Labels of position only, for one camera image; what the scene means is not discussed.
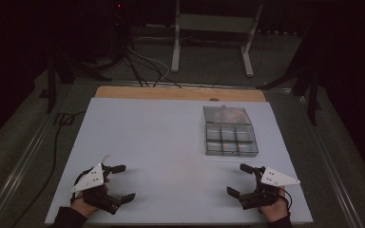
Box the black tripod stand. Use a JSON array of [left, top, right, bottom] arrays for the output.
[[256, 28, 324, 126], [45, 18, 112, 114]]

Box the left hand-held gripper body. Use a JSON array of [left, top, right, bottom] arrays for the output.
[[71, 162, 123, 216]]

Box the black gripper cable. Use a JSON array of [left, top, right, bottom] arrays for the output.
[[69, 166, 95, 205], [277, 188, 294, 212]]

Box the aluminium floor rail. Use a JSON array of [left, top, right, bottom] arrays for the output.
[[0, 117, 57, 228], [296, 94, 365, 228]]

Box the white table mat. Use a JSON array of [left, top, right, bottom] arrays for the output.
[[44, 97, 314, 225]]

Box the bundle of black floor cables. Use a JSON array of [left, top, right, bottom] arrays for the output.
[[124, 47, 183, 89]]

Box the person's right hand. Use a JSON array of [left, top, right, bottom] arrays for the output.
[[259, 187, 291, 223]]

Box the white floor cable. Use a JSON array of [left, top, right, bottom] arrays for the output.
[[126, 35, 184, 87]]

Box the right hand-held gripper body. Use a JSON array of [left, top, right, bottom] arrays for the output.
[[239, 166, 301, 211]]

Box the white metal stand frame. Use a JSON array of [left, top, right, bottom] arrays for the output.
[[170, 0, 264, 78]]

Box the black floor cable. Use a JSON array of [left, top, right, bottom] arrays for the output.
[[10, 110, 87, 228]]

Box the dark equipment stand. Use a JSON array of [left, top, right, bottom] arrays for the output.
[[106, 0, 133, 66]]

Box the clear plastic compartment box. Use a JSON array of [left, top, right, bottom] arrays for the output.
[[202, 104, 259, 158]]

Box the person's left hand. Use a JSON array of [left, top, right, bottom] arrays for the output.
[[70, 182, 110, 219]]

